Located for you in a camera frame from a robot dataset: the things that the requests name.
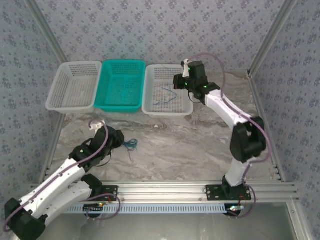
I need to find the white perforated plastic basket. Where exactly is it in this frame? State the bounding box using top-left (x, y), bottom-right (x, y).
top-left (141, 64), bottom-right (194, 118)
top-left (45, 60), bottom-right (103, 115)

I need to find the teal perforated plastic basket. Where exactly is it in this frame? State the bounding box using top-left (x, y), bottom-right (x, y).
top-left (93, 59), bottom-right (147, 114)

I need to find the small LED circuit board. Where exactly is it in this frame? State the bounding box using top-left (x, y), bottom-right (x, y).
top-left (83, 202), bottom-right (105, 213)
top-left (224, 204), bottom-right (245, 218)

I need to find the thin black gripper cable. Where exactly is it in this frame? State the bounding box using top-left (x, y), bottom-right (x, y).
top-left (96, 149), bottom-right (113, 169)
top-left (187, 89), bottom-right (201, 104)

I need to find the aluminium table side rail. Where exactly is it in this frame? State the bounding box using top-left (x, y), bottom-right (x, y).
top-left (248, 71), bottom-right (287, 185)
top-left (38, 109), bottom-right (66, 185)

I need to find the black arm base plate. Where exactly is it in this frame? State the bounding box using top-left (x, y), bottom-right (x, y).
top-left (205, 184), bottom-right (252, 202)
top-left (83, 184), bottom-right (119, 203)

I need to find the long aluminium base rail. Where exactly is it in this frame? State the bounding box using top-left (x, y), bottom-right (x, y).
top-left (29, 181), bottom-right (300, 204)

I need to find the white slotted cable duct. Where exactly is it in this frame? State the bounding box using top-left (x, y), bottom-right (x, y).
top-left (62, 202), bottom-right (242, 215)

